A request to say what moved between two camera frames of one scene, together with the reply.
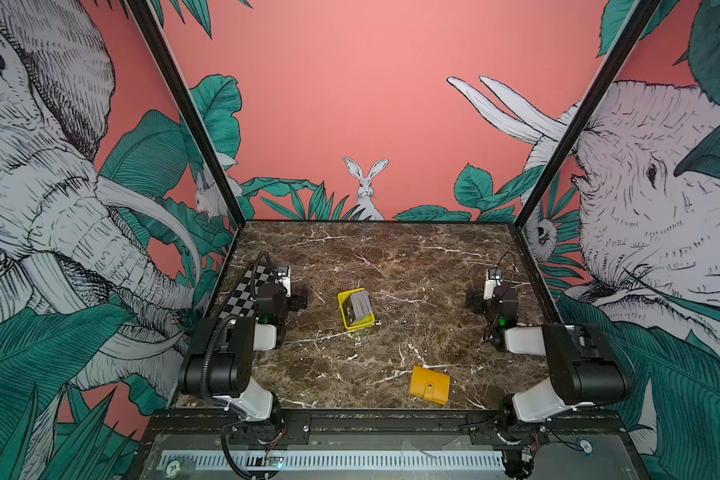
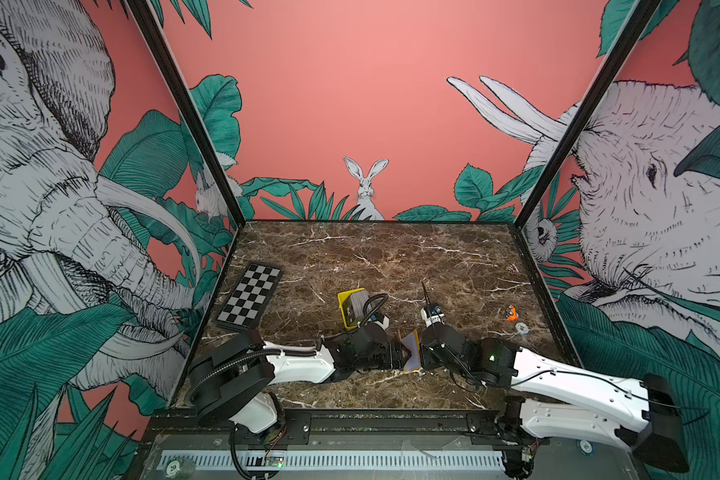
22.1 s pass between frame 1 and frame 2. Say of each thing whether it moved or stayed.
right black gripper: moved
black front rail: stayed
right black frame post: stayed
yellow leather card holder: moved
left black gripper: moved
